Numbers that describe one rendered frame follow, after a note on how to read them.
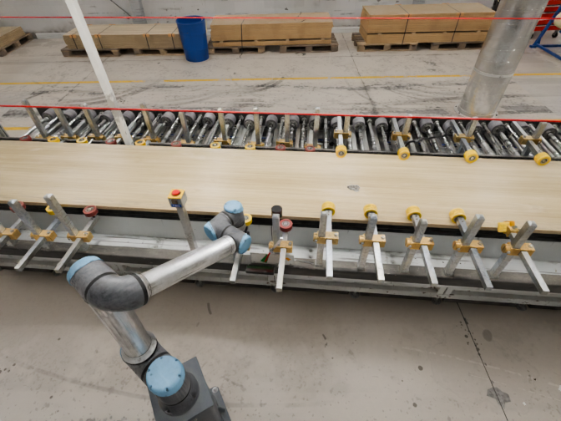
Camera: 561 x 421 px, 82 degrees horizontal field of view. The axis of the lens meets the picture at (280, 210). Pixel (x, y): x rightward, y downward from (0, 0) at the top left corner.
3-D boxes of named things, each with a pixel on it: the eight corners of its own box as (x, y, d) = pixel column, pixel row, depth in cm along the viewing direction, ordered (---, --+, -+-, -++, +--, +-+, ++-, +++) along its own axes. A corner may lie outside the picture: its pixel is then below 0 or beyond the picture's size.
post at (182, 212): (199, 259, 198) (182, 206, 167) (191, 258, 199) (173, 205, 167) (201, 253, 202) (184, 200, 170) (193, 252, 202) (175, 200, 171)
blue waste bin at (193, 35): (209, 63, 627) (203, 21, 576) (180, 63, 628) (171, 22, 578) (214, 53, 669) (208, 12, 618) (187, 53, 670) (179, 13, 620)
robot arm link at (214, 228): (216, 234, 142) (235, 218, 149) (199, 223, 147) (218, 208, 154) (219, 247, 149) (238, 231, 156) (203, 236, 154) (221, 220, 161)
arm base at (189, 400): (204, 401, 151) (200, 394, 144) (164, 424, 144) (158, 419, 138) (191, 365, 163) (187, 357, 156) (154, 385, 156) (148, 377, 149)
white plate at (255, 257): (293, 266, 193) (294, 256, 186) (250, 263, 195) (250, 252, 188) (293, 265, 194) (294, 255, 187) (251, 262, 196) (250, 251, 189)
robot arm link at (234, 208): (218, 206, 153) (232, 195, 159) (222, 224, 162) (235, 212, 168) (232, 215, 149) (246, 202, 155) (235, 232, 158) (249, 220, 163)
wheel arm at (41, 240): (22, 272, 184) (17, 268, 181) (17, 271, 184) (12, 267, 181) (66, 218, 215) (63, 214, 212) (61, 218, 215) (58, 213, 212)
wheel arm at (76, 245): (62, 274, 181) (58, 270, 178) (57, 273, 181) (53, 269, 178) (100, 219, 212) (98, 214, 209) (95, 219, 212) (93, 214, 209)
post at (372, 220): (362, 273, 193) (377, 217, 160) (356, 272, 194) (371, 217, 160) (362, 268, 196) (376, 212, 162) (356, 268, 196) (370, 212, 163)
